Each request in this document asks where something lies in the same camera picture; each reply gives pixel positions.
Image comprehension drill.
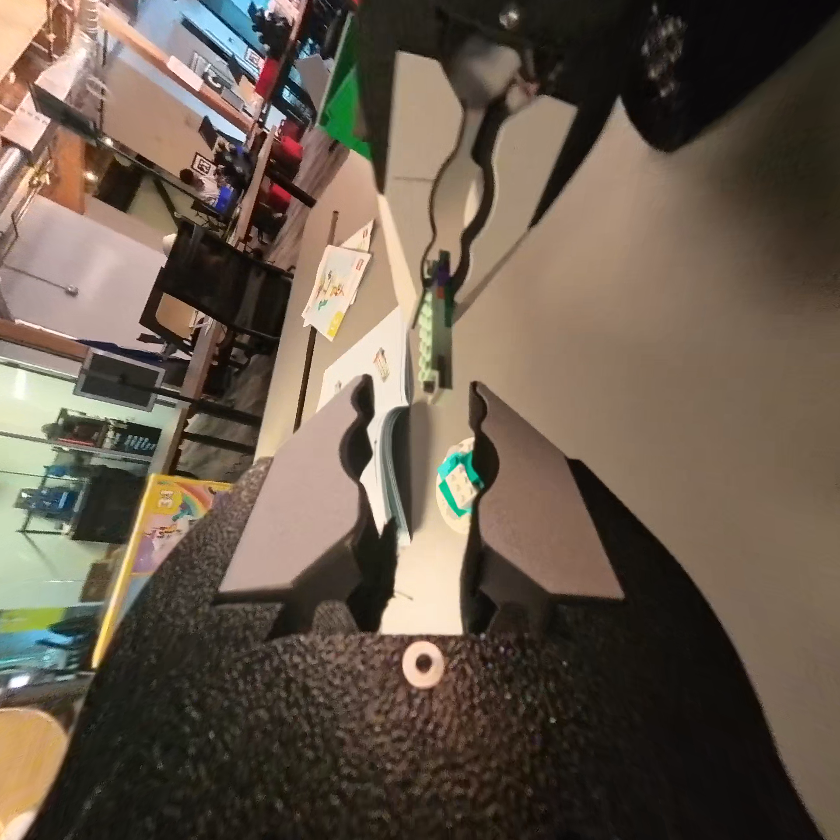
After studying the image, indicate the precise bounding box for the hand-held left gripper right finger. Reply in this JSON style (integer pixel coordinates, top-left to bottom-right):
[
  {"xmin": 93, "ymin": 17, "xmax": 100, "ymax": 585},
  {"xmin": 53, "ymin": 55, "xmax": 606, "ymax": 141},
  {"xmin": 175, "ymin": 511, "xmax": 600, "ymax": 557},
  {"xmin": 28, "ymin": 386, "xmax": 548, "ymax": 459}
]
[{"xmin": 462, "ymin": 381, "xmax": 626, "ymax": 631}]

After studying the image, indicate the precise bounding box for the pale green lego build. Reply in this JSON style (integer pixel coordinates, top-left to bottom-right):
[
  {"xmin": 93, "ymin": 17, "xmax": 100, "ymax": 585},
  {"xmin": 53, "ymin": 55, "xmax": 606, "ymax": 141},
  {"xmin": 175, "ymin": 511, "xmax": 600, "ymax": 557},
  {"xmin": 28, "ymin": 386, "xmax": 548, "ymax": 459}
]
[{"xmin": 410, "ymin": 249, "xmax": 460, "ymax": 401}]

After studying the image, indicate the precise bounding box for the wooden chair seat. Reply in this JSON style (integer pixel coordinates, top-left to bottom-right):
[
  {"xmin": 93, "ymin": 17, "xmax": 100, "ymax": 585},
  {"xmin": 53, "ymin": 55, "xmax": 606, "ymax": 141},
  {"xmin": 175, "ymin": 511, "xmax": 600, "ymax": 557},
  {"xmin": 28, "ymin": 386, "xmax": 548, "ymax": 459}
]
[{"xmin": 0, "ymin": 709, "xmax": 70, "ymax": 840}]

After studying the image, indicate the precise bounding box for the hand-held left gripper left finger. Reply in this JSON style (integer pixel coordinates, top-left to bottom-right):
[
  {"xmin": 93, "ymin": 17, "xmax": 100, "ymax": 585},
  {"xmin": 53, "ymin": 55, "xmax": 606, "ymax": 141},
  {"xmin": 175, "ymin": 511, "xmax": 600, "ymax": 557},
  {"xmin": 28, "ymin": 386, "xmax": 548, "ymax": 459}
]
[{"xmin": 215, "ymin": 374, "xmax": 376, "ymax": 641}]

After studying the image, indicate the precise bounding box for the black chair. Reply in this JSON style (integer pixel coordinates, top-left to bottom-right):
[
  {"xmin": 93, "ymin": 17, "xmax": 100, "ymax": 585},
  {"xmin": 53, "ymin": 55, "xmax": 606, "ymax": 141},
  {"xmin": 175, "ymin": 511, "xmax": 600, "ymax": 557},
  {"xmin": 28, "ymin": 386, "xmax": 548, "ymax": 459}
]
[{"xmin": 138, "ymin": 220, "xmax": 296, "ymax": 358}]

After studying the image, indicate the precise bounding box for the green plastic bin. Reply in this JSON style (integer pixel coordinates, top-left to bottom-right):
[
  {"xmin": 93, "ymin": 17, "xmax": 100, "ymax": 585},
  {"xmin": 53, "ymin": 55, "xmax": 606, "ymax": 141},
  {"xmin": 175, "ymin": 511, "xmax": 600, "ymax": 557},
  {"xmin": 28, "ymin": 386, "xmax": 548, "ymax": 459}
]
[{"xmin": 315, "ymin": 7, "xmax": 375, "ymax": 158}]

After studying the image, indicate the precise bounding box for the open instruction booklet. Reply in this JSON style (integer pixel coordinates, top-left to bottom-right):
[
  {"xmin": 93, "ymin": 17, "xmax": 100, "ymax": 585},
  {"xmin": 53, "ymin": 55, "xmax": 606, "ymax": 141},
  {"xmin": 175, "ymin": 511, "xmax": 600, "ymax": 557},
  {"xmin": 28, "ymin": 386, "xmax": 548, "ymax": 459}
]
[{"xmin": 318, "ymin": 305, "xmax": 421, "ymax": 549}]

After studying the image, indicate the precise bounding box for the small instruction booklet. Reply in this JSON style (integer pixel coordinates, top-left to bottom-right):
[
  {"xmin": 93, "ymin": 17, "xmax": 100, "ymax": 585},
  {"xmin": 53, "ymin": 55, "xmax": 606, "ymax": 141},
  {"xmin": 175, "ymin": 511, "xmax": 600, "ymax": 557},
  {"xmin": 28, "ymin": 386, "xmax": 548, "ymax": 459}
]
[{"xmin": 301, "ymin": 244, "xmax": 375, "ymax": 342}]

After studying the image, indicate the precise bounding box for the yellow lego box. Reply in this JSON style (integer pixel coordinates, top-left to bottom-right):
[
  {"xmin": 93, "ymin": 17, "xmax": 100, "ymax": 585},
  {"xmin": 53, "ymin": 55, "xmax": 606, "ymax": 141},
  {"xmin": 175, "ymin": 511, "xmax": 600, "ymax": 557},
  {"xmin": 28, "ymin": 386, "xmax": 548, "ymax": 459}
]
[{"xmin": 88, "ymin": 472, "xmax": 234, "ymax": 670}]

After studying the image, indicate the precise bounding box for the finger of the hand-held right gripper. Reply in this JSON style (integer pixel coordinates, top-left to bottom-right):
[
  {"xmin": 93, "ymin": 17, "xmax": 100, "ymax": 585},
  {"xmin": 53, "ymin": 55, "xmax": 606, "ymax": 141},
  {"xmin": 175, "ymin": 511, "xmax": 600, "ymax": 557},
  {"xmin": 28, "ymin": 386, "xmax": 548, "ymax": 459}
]
[
  {"xmin": 451, "ymin": 94, "xmax": 619, "ymax": 304},
  {"xmin": 360, "ymin": 39, "xmax": 473, "ymax": 291}
]

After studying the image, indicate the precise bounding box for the round white lego assembly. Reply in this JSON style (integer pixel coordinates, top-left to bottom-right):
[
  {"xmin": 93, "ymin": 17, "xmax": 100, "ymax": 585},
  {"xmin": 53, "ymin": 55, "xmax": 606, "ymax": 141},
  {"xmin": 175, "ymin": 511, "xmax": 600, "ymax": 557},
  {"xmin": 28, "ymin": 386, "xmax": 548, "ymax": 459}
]
[{"xmin": 435, "ymin": 436, "xmax": 490, "ymax": 534}]

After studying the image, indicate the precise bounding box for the shelf rack with red bins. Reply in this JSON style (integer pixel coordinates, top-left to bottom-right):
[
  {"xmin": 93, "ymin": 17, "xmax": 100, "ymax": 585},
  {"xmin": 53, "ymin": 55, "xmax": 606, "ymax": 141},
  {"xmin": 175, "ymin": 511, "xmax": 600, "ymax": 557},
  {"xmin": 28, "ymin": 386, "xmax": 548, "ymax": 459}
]
[{"xmin": 233, "ymin": 0, "xmax": 358, "ymax": 250}]

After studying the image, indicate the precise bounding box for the grey framed monitor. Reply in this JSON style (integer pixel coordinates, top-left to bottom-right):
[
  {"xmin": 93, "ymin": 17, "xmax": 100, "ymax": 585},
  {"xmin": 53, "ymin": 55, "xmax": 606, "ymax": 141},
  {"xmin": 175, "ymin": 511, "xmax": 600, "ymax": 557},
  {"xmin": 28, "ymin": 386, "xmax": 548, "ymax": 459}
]
[{"xmin": 72, "ymin": 348, "xmax": 168, "ymax": 416}]

